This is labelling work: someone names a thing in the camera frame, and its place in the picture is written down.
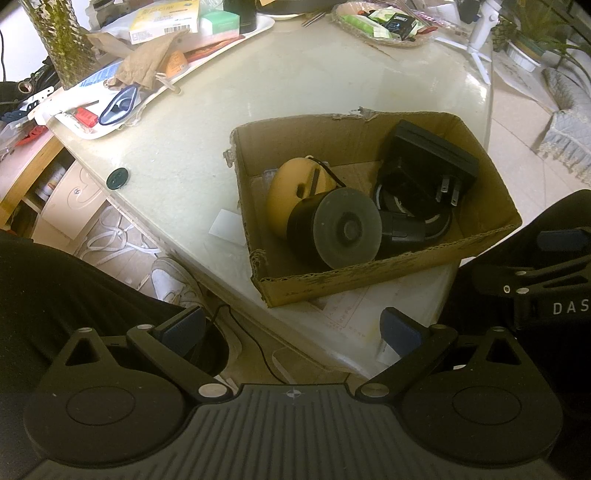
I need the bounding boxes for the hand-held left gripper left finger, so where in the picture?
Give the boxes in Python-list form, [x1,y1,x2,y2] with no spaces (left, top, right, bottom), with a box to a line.
[48,305,232,401]

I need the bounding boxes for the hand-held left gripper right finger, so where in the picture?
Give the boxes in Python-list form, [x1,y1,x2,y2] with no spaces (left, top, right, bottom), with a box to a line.
[355,307,539,401]

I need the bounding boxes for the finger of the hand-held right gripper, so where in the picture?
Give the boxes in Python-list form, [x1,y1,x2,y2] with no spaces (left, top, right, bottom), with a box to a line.
[537,228,591,252]
[473,264,591,297]

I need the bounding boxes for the brown cardboard box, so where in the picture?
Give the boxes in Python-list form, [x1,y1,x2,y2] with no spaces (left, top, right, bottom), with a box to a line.
[224,107,522,308]

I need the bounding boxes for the black tape roll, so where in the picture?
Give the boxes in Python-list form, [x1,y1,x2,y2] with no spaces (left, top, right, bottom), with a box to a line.
[373,182,455,243]

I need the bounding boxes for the black cylinder speaker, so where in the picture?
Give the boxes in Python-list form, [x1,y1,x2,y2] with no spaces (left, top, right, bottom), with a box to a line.
[286,187,384,271]

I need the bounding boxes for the black power adapter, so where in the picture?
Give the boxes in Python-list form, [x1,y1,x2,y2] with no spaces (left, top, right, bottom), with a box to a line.
[379,120,480,208]

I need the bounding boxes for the black chair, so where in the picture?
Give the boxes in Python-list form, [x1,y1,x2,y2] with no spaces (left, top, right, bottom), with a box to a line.
[438,189,591,416]

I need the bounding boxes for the white shoe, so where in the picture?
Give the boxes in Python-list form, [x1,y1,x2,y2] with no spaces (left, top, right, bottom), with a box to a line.
[150,257,206,309]

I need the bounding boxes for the grey fringed rug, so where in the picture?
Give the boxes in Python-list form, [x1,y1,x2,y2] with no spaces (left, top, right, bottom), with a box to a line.
[531,69,591,162]

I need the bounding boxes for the white paper slip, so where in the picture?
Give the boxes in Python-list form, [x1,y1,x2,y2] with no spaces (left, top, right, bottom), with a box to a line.
[210,209,241,241]

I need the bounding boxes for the printed paper sheet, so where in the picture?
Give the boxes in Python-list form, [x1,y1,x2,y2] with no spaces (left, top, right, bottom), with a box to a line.
[492,58,559,114]

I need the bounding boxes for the wooden side cabinet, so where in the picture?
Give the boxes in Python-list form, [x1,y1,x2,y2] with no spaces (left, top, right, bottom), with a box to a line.
[0,131,114,252]

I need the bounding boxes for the white pot with green plant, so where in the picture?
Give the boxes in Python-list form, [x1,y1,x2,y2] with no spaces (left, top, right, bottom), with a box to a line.
[501,0,591,75]

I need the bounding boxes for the white gimbal tripod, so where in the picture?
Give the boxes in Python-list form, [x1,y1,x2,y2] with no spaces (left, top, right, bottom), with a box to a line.
[434,0,502,85]

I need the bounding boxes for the small red packet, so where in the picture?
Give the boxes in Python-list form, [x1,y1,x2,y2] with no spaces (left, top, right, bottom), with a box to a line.
[74,106,99,129]

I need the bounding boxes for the pink striped sticks bundle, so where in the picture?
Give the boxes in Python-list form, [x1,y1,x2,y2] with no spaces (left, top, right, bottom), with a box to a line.
[406,0,467,33]

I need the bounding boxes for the orange packet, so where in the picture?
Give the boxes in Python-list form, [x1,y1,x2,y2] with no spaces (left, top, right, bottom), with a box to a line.
[164,48,189,78]

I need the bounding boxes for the white blue packet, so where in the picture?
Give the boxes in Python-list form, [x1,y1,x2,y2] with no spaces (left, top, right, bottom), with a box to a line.
[71,62,122,89]

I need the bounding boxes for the black glossy packet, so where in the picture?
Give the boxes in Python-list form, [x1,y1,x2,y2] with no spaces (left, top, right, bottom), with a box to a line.
[385,11,414,38]

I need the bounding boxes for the brown paper bag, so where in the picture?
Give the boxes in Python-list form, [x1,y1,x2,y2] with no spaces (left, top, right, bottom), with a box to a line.
[88,32,190,90]

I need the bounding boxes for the woven basket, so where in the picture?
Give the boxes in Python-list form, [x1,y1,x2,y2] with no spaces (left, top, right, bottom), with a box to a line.
[330,1,437,48]

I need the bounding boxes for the green wipes packet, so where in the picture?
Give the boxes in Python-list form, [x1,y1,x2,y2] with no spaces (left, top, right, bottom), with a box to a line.
[341,14,384,35]

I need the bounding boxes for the glass vase with plant stems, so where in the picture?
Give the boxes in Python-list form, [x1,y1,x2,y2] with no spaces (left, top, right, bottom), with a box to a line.
[21,0,98,90]

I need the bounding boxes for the green tissue pack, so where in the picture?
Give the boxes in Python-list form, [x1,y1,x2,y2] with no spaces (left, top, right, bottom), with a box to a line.
[198,10,241,35]

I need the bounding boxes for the yellow cardboard box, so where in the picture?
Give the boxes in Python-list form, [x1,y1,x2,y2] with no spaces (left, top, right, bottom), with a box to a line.
[128,0,202,45]

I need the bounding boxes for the black thermos bottle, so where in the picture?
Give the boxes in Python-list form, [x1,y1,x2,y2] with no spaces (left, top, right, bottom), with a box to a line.
[223,0,258,35]

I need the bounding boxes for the white serving tray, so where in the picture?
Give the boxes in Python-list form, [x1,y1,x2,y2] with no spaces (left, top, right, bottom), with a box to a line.
[44,11,276,140]

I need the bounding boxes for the dark grey hard case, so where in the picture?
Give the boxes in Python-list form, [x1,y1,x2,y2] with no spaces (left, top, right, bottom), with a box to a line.
[265,0,338,14]

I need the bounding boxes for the black cable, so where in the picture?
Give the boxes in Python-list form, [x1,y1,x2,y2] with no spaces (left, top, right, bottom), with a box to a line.
[210,302,289,384]

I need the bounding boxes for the white strap loops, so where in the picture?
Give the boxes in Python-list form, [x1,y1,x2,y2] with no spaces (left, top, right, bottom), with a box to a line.
[76,203,162,268]

